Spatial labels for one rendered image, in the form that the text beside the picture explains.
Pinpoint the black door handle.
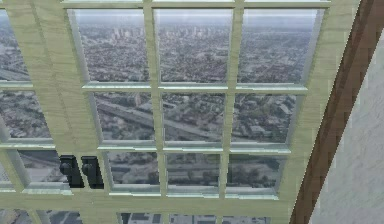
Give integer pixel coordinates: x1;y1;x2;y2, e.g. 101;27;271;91
58;154;85;189
80;155;105;190

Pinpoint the pale green glazed door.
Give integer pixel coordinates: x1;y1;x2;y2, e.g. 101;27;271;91
31;0;363;224
0;0;88;224

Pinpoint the brown wooden door frame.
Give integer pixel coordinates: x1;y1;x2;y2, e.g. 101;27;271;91
289;0;384;224

